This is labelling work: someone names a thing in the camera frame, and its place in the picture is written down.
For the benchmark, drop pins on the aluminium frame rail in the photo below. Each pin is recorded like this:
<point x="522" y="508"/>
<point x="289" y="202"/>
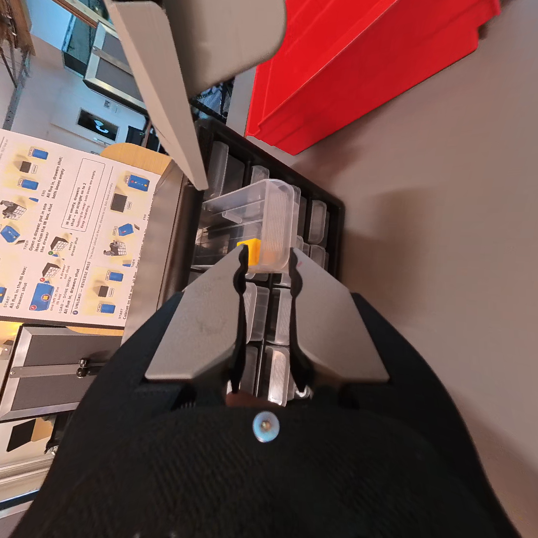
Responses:
<point x="25" y="479"/>

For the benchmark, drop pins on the black drawer cabinet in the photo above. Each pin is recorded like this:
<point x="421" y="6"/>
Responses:
<point x="323" y="197"/>

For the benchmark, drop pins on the small black box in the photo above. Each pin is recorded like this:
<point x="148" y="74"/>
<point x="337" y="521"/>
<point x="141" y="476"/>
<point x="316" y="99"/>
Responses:
<point x="21" y="435"/>

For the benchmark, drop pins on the small yellow cube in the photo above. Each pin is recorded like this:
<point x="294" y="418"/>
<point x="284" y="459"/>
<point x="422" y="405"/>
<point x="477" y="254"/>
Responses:
<point x="248" y="252"/>

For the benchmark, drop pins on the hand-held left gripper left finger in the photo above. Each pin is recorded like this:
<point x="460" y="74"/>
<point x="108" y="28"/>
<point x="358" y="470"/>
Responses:
<point x="197" y="332"/>

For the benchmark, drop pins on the dark phone symbol sign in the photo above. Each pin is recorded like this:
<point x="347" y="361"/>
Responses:
<point x="101" y="126"/>

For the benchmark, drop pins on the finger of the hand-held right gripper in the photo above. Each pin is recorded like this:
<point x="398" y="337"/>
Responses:
<point x="155" y="84"/>
<point x="227" y="38"/>

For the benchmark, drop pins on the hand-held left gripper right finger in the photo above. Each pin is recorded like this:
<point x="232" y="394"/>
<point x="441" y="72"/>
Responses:
<point x="336" y="336"/>

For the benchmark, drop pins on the single clear plastic drawer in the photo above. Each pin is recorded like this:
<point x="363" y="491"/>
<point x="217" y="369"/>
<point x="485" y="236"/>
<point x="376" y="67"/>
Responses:
<point x="277" y="218"/>

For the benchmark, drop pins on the grey metal framed panel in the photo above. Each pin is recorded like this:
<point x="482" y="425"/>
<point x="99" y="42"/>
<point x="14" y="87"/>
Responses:
<point x="50" y="349"/>
<point x="113" y="75"/>

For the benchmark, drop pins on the red plastic bin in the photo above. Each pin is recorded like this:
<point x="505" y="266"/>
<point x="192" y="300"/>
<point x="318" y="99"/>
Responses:
<point x="357" y="63"/>

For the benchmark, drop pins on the illustrated instruction poster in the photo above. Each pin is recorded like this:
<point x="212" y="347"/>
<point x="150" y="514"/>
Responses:
<point x="63" y="231"/>

